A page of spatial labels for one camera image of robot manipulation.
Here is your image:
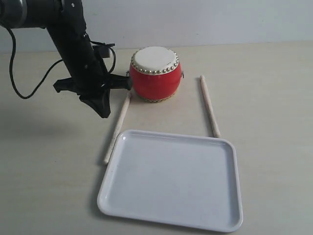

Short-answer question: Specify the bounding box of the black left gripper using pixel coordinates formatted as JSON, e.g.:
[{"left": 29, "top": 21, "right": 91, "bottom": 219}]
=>
[{"left": 47, "top": 25, "right": 133, "bottom": 118}]

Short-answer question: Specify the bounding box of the wooden drumstick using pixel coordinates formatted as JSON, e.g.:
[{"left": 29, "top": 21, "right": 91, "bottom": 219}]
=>
[
  {"left": 104, "top": 92, "right": 132, "bottom": 165},
  {"left": 200, "top": 75, "right": 221, "bottom": 138}
]

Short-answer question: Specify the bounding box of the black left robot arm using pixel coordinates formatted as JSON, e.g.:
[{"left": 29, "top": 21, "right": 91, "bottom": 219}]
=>
[{"left": 0, "top": 0, "right": 132, "bottom": 118}]

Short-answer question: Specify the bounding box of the small red drum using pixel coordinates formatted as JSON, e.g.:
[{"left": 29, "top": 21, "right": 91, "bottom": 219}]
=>
[{"left": 129, "top": 46, "right": 183, "bottom": 102}]

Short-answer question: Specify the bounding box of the white plastic tray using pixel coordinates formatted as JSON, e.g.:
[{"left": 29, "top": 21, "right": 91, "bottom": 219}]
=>
[{"left": 97, "top": 130, "right": 243, "bottom": 233}]

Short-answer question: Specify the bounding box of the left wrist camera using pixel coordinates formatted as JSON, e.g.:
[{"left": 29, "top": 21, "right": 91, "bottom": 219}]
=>
[{"left": 91, "top": 41, "right": 116, "bottom": 58}]

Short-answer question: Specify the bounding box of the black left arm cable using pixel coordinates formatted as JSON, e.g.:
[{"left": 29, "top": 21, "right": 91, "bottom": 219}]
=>
[{"left": 4, "top": 25, "right": 65, "bottom": 100}]

